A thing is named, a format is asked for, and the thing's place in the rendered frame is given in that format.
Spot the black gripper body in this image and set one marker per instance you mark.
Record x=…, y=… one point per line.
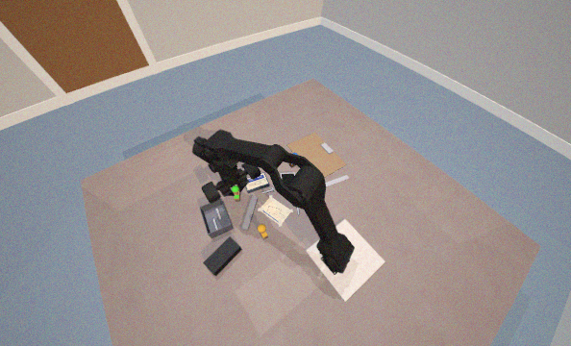
x=212, y=192

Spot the cream rectangular tin with blue label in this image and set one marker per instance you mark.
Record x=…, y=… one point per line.
x=258, y=183

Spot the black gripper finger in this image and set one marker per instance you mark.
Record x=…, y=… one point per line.
x=242, y=185
x=229, y=193

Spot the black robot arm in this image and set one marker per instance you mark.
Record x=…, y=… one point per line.
x=306, y=190

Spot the cream paper card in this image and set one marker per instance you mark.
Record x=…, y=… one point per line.
x=275, y=210

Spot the white flat bar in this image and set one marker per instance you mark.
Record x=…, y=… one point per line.
x=335, y=181

